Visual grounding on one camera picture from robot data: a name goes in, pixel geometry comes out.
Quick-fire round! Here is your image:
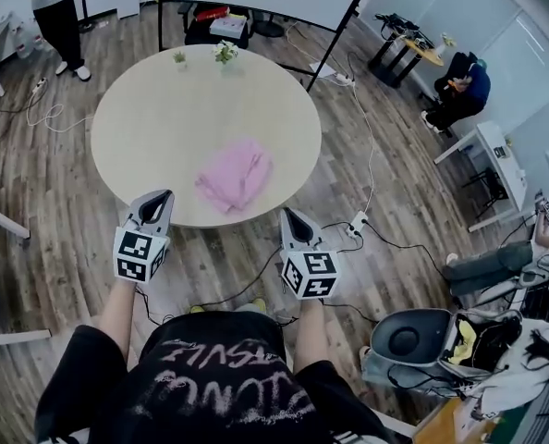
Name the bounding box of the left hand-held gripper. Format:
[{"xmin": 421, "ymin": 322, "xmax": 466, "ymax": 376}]
[{"xmin": 112, "ymin": 190, "xmax": 177, "ymax": 285}]

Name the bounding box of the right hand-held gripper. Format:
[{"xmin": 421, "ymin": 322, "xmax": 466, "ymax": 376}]
[{"xmin": 278, "ymin": 207, "xmax": 341, "ymax": 301}]

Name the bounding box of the pink cartoon print sweatshirt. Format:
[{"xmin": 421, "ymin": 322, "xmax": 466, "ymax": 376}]
[{"xmin": 194, "ymin": 136, "xmax": 275, "ymax": 216}]

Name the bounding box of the person's left forearm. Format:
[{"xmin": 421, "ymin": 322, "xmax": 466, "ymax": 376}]
[{"xmin": 97, "ymin": 278, "xmax": 140, "ymax": 361}]

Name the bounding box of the person's right forearm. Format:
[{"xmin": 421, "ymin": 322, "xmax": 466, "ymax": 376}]
[{"xmin": 291, "ymin": 297, "xmax": 330, "ymax": 373}]

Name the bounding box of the person's black printed t-shirt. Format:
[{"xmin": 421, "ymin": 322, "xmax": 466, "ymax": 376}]
[{"xmin": 32, "ymin": 309, "xmax": 389, "ymax": 444}]

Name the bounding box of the white-legged desk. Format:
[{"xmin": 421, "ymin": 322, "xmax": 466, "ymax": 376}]
[{"xmin": 0, "ymin": 193, "xmax": 54, "ymax": 352}]

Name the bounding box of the white paper sheet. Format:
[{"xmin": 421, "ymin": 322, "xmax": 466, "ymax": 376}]
[{"xmin": 308, "ymin": 61, "xmax": 337, "ymax": 80}]

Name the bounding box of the white flowered potted plant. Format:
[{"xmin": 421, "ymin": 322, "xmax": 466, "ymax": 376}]
[{"xmin": 211, "ymin": 40, "xmax": 240, "ymax": 67}]

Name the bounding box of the red and black bag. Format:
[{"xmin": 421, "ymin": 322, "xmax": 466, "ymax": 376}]
[{"xmin": 183, "ymin": 1, "xmax": 253, "ymax": 49}]

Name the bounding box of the black metal chair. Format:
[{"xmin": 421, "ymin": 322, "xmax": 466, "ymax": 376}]
[{"xmin": 460, "ymin": 166, "xmax": 510, "ymax": 217}]

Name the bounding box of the white flat box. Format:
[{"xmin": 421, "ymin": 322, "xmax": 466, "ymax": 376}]
[{"xmin": 209, "ymin": 13, "xmax": 249, "ymax": 39}]

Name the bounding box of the clear water jug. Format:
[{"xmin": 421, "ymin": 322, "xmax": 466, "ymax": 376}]
[{"xmin": 14, "ymin": 22, "xmax": 45, "ymax": 60}]

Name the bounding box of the black floor stand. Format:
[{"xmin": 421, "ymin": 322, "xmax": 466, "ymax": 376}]
[{"xmin": 72, "ymin": 0, "xmax": 101, "ymax": 35}]

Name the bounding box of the black office chair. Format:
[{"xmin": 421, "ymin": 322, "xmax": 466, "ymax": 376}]
[{"xmin": 433, "ymin": 50, "xmax": 489, "ymax": 139}]

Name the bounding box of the wooden desk with white legs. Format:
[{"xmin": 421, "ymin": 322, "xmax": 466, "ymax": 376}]
[{"xmin": 411, "ymin": 394, "xmax": 503, "ymax": 444}]

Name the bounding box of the black floor cable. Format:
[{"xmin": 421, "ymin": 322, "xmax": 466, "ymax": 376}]
[{"xmin": 200, "ymin": 246, "xmax": 283, "ymax": 309}]

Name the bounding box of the white power cable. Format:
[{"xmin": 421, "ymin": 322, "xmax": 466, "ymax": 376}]
[{"xmin": 349, "ymin": 83, "xmax": 378, "ymax": 215}]

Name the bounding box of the black power cable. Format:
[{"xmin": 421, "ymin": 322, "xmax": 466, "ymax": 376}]
[{"xmin": 366, "ymin": 222, "xmax": 449, "ymax": 282}]

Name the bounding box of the looped white cable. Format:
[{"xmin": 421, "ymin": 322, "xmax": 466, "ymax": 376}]
[{"xmin": 25, "ymin": 92, "xmax": 93, "ymax": 134}]

